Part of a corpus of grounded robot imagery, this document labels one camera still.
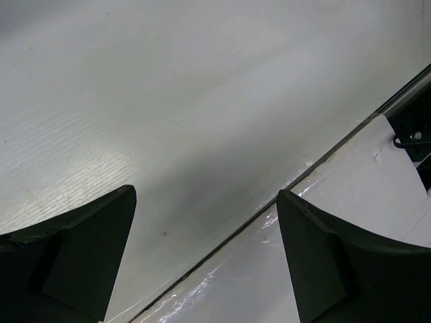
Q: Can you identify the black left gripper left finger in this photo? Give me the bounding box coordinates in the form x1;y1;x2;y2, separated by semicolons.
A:
1;185;137;322

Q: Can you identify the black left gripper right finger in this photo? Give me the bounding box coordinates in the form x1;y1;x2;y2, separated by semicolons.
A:
276;190;430;322

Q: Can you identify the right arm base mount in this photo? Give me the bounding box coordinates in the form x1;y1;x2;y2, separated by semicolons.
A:
383;63;431;194

